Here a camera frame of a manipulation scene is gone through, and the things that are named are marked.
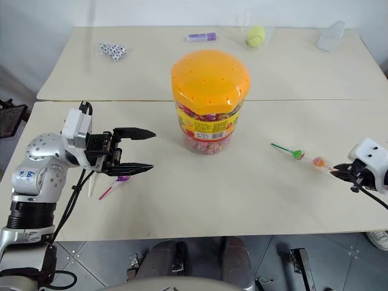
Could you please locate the dark rounded shape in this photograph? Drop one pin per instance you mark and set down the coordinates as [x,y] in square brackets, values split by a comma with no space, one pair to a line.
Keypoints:
[162,260]
[236,260]

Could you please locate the silver robot torso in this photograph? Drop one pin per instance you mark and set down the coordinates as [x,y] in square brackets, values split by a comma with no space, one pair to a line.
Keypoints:
[182,285]

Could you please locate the green lollipop with green stick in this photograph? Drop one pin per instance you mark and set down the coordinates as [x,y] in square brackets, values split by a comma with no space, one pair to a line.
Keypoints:
[298,154]

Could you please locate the yellow tennis ball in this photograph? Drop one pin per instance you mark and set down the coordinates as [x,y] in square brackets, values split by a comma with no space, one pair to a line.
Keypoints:
[256,36]

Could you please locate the purple and white glue stick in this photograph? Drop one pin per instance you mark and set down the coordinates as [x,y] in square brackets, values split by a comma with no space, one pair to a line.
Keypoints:
[201,37]

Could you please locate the black frame object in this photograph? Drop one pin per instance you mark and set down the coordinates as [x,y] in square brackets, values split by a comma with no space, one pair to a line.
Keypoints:
[10,118]

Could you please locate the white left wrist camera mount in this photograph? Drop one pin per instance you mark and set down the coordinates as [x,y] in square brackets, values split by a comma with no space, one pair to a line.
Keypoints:
[74,124]

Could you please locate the white shoe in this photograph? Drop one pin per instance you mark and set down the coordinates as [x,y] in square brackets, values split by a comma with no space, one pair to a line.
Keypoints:
[378,240]

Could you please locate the clear plastic lollipop jar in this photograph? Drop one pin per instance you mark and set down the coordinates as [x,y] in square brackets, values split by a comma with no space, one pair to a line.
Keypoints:
[206,127]

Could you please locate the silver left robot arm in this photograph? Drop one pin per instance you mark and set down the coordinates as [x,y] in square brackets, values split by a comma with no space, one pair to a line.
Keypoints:
[33,179]

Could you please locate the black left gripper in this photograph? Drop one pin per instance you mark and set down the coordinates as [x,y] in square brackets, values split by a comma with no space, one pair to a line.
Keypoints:
[97,147]

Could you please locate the orange perforated jar lid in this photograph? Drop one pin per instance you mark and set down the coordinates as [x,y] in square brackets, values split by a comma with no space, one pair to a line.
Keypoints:
[209,78]

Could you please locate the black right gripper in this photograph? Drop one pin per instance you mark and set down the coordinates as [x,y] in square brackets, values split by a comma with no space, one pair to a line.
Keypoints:
[362,175]

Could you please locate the metal stand leg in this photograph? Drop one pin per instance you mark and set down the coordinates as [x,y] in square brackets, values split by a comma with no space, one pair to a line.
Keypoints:
[301,268]

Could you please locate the clear plastic cup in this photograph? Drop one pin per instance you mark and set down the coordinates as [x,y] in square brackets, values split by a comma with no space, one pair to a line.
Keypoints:
[269,38]

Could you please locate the orange lollipop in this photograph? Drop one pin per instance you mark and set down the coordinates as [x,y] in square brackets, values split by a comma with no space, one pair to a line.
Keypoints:
[318,161]

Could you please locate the purple lollipop with pink stick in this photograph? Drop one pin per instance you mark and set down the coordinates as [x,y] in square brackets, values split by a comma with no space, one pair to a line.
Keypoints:
[122,179]

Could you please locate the white pointed stick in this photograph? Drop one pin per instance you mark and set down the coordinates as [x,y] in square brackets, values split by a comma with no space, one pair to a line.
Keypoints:
[91,186]

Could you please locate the clear plastic container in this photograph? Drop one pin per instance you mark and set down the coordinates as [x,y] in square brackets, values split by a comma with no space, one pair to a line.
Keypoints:
[329,38]

